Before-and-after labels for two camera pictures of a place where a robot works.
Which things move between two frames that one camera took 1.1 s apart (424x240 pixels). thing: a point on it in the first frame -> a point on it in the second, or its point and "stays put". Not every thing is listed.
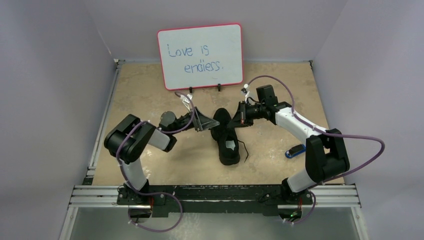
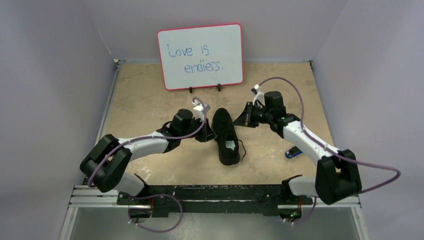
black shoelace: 245,149 -> 236,150
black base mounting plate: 215,198 stays put
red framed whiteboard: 201,56 stays put
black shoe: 227,137 stays put
